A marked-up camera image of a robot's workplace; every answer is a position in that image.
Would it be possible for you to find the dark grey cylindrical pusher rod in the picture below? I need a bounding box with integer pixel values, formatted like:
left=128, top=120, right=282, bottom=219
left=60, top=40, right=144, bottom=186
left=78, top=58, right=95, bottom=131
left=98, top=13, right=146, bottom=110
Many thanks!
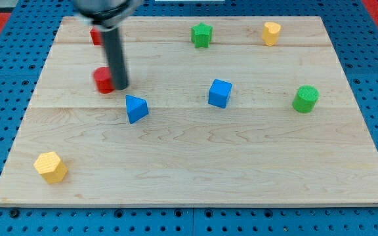
left=101, top=28, right=129, bottom=90

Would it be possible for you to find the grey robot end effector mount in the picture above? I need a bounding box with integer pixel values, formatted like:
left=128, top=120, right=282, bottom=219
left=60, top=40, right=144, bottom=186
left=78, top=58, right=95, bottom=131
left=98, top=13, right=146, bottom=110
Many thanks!
left=73, top=0, right=143, bottom=29

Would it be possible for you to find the blue triangle block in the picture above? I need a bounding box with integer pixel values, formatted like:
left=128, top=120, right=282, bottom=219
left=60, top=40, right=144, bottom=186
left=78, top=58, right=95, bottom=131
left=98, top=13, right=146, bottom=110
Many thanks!
left=125, top=94, right=149, bottom=124

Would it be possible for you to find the blue cube block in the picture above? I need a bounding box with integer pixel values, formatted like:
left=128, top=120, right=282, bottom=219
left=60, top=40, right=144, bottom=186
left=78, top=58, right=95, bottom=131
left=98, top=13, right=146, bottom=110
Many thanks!
left=208, top=79, right=232, bottom=109

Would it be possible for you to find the red block behind rod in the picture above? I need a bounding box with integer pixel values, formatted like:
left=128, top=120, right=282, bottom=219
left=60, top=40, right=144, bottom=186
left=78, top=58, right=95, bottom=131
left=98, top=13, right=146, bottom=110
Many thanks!
left=90, top=28, right=102, bottom=46

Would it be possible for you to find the red cylinder block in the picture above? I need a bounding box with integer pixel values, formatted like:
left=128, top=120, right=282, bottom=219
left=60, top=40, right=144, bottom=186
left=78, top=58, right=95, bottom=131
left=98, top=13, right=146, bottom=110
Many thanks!
left=93, top=67, right=114, bottom=94

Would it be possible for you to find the green star block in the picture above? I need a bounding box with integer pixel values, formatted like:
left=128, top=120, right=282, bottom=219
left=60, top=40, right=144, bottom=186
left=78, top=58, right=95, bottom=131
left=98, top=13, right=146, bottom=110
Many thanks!
left=191, top=22, right=213, bottom=48

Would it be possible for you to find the light wooden board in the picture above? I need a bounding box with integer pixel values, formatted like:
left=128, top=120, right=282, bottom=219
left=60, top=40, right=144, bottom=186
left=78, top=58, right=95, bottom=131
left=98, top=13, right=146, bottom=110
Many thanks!
left=0, top=16, right=378, bottom=208

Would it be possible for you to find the yellow hexagon block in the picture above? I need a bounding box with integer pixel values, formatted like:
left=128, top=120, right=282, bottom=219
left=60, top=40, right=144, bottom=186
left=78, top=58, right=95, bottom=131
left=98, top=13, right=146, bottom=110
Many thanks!
left=33, top=151, right=68, bottom=184

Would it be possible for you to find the yellow heart block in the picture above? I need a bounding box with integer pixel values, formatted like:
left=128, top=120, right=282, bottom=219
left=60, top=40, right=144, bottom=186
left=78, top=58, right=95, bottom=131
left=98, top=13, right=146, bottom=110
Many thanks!
left=261, top=22, right=282, bottom=46

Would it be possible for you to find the green cylinder block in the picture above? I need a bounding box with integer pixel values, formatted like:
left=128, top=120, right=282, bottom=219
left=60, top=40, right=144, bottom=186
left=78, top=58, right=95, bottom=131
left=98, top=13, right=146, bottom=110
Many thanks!
left=292, top=85, right=320, bottom=113

